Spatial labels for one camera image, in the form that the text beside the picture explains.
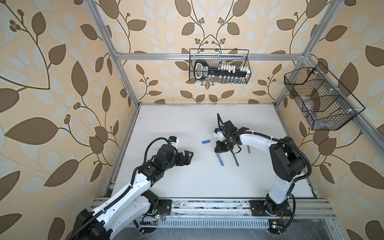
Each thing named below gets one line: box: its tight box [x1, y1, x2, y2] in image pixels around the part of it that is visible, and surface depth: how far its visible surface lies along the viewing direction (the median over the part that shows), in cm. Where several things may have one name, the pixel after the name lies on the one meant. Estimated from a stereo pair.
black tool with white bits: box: [194, 59, 251, 80], surface depth 84 cm
